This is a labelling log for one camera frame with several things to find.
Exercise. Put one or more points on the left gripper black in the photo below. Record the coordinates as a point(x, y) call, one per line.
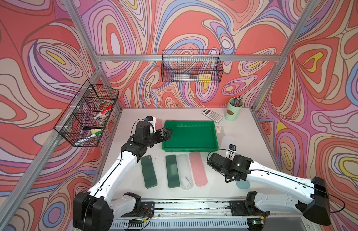
point(165, 136)

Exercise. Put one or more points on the clear frosted pencil case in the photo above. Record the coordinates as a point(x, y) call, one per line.
point(226, 141)

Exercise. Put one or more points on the light blue pencil case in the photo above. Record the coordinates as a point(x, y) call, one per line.
point(243, 185)

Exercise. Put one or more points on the clear box with barcode label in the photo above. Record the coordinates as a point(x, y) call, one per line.
point(219, 130)

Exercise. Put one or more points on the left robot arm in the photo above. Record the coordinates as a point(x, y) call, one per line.
point(95, 210)

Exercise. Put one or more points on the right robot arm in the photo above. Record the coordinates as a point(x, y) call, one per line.
point(306, 197)

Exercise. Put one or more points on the pink pencil case far left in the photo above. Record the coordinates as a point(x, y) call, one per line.
point(158, 124)

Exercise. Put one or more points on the pink pencil case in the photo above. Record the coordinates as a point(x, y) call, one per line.
point(198, 169)
point(158, 124)

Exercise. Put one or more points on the pink pencil case front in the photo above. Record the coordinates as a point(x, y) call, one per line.
point(198, 169)

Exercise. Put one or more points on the green plastic storage tray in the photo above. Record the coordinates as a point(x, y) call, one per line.
point(191, 136)

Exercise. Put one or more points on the white translucent pencil case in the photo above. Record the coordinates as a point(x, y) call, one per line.
point(185, 175)

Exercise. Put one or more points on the dark green pencil case right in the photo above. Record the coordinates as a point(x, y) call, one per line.
point(173, 179)

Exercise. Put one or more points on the dark green pencil case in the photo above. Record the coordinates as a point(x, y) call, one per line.
point(173, 179)
point(148, 171)

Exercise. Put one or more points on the dark green pencil case left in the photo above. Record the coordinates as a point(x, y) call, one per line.
point(148, 171)

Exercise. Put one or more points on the clear box in back basket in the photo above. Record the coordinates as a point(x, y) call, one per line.
point(186, 77)

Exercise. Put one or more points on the white calculator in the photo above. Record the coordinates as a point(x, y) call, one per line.
point(214, 116)

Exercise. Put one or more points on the mint green pen cup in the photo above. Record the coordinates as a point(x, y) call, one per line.
point(231, 113)

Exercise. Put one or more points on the red marker in basket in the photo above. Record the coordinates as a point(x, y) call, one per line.
point(104, 111)

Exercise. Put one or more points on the pens in cup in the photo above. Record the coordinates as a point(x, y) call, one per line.
point(237, 101)

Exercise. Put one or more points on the yellow item in back basket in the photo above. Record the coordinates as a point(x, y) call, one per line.
point(205, 78)

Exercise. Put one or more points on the green white marker in basket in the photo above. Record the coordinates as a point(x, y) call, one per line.
point(84, 140)

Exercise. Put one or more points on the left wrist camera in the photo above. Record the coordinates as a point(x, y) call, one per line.
point(152, 120)

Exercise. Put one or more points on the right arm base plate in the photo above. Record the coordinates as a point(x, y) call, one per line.
point(243, 208)

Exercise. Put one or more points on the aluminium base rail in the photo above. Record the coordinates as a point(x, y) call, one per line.
point(209, 215)

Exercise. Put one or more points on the black wire basket back wall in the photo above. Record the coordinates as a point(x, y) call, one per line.
point(194, 62)

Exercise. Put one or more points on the black wire basket wall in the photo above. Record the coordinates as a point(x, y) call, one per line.
point(79, 120)
point(194, 62)

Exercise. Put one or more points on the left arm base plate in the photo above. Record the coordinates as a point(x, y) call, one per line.
point(144, 209)

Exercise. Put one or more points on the black wire basket left wall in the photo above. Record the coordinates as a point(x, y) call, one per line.
point(79, 120)

